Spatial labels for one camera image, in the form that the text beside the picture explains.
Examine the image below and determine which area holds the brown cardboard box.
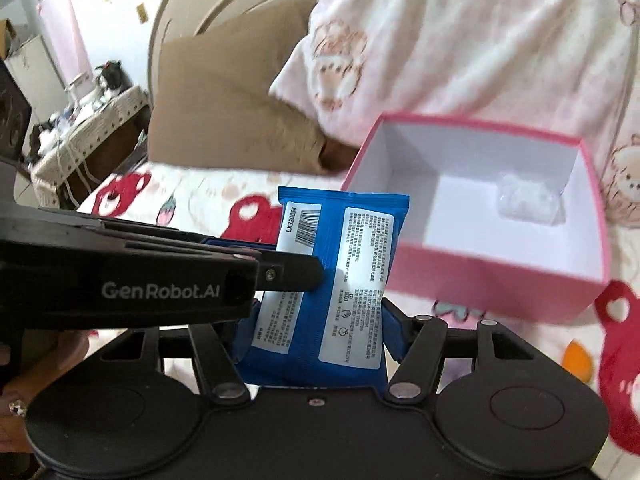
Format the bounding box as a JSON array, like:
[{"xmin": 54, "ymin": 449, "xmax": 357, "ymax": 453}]
[{"xmin": 0, "ymin": 19, "xmax": 17, "ymax": 62}]

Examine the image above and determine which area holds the person's left hand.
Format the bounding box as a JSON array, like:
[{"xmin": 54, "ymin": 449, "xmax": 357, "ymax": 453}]
[{"xmin": 0, "ymin": 330, "xmax": 96, "ymax": 466}]

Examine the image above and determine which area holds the pink bear-print pillow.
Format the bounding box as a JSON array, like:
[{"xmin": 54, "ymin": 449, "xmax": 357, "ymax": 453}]
[{"xmin": 269, "ymin": 0, "xmax": 640, "ymax": 233}]

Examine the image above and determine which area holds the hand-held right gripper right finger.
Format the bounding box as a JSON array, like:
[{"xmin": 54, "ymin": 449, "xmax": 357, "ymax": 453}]
[{"xmin": 382, "ymin": 305, "xmax": 535, "ymax": 403}]

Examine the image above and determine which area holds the pink cardboard box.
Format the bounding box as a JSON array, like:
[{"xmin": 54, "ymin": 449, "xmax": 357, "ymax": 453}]
[{"xmin": 340, "ymin": 112, "xmax": 612, "ymax": 326}]

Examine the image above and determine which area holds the clear white plastic packet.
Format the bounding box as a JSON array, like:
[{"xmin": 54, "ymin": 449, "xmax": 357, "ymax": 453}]
[{"xmin": 497, "ymin": 175, "xmax": 567, "ymax": 227}]

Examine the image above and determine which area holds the cream bed headboard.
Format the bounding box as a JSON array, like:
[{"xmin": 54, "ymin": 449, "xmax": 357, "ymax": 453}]
[{"xmin": 146, "ymin": 0, "xmax": 321, "ymax": 161}]

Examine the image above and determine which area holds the white cabinet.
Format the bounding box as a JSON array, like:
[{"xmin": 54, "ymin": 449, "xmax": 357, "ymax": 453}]
[{"xmin": 4, "ymin": 34, "xmax": 68, "ymax": 113}]

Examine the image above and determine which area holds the pink curtain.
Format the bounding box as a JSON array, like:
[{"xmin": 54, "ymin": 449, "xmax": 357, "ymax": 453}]
[{"xmin": 36, "ymin": 0, "xmax": 91, "ymax": 88}]

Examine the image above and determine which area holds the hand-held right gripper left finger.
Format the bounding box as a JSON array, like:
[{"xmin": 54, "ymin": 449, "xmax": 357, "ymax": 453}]
[{"xmin": 100, "ymin": 324, "xmax": 252, "ymax": 403}]

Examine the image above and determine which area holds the table with lace cloth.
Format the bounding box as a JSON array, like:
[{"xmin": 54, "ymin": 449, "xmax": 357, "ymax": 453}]
[{"xmin": 29, "ymin": 84, "xmax": 152, "ymax": 208}]

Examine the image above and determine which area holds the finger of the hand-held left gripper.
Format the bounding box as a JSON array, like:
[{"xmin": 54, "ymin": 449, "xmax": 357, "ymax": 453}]
[
  {"xmin": 200, "ymin": 236, "xmax": 280, "ymax": 258},
  {"xmin": 255, "ymin": 254, "xmax": 326, "ymax": 294}
]

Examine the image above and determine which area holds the red bear print bed sheet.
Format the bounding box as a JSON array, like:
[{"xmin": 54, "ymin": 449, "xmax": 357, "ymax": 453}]
[{"xmin": 75, "ymin": 160, "xmax": 640, "ymax": 461}]

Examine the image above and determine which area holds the brown pillow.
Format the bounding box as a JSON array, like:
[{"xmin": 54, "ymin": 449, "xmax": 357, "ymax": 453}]
[{"xmin": 149, "ymin": 0, "xmax": 362, "ymax": 177}]

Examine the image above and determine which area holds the blue wet wipes packet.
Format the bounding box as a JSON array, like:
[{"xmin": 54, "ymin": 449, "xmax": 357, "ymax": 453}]
[{"xmin": 232, "ymin": 186, "xmax": 412, "ymax": 388}]

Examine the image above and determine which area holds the black and white cat figure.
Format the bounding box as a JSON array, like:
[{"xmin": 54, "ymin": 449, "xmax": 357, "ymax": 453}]
[{"xmin": 94, "ymin": 59, "xmax": 135, "ymax": 97}]

